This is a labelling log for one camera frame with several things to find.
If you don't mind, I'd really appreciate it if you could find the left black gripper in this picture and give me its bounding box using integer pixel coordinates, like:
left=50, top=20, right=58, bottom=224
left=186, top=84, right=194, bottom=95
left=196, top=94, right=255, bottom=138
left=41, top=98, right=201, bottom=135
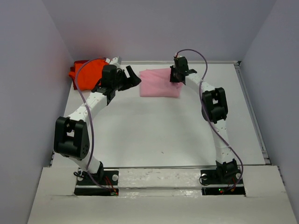
left=112, top=66, right=141, bottom=91

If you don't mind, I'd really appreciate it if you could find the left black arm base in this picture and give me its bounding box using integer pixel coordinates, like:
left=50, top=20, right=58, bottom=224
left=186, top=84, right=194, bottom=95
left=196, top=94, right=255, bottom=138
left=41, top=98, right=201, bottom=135
left=73, top=169, right=119, bottom=196

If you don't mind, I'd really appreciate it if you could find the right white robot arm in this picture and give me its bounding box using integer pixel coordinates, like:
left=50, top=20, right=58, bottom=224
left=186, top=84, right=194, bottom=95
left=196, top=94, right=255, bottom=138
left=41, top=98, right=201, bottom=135
left=170, top=56, right=242, bottom=188

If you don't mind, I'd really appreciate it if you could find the orange folded t shirt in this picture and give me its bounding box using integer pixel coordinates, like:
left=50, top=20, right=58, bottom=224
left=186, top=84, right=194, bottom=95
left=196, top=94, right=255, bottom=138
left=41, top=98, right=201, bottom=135
left=69, top=59, right=108, bottom=91

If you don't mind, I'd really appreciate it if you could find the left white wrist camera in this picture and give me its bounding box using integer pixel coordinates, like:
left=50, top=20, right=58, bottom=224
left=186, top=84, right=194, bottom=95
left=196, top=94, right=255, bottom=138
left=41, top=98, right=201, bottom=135
left=106, top=56, right=122, bottom=65

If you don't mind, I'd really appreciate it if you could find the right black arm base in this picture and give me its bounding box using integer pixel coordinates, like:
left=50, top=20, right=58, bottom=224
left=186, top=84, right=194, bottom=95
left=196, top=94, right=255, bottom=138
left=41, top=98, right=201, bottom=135
left=199, top=169, right=246, bottom=196

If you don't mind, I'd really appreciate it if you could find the pink t shirt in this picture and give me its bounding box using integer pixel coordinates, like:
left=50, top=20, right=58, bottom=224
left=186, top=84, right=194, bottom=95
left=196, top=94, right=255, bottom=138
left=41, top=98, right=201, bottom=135
left=139, top=68, right=183, bottom=98

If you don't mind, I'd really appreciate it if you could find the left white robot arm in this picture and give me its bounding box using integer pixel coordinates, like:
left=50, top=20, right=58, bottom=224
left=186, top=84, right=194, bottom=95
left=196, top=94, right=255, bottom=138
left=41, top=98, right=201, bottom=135
left=54, top=64, right=141, bottom=184

